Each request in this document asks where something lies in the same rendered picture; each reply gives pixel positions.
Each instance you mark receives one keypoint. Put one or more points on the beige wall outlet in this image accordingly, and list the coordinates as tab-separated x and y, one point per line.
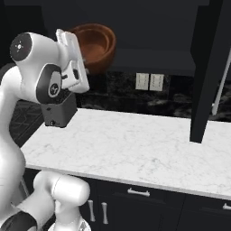
156	82
142	81

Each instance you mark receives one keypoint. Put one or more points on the dark upper cabinet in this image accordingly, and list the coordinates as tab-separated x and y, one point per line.
150	33

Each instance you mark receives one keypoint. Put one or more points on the large brown bowl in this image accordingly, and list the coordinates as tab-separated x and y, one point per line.
103	61

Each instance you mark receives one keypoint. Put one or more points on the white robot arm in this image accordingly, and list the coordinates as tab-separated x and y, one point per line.
12	126

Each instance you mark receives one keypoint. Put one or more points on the dark lower cabinet door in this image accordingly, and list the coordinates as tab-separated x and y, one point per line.
135	216
94	188

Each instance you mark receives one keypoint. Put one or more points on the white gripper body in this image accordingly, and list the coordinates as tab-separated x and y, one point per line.
72	45

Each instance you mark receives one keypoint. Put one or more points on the dark wide drawer front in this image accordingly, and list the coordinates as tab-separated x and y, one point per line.
162	197

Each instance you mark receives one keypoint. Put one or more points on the small brown bowl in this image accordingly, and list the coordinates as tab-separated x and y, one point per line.
96	45

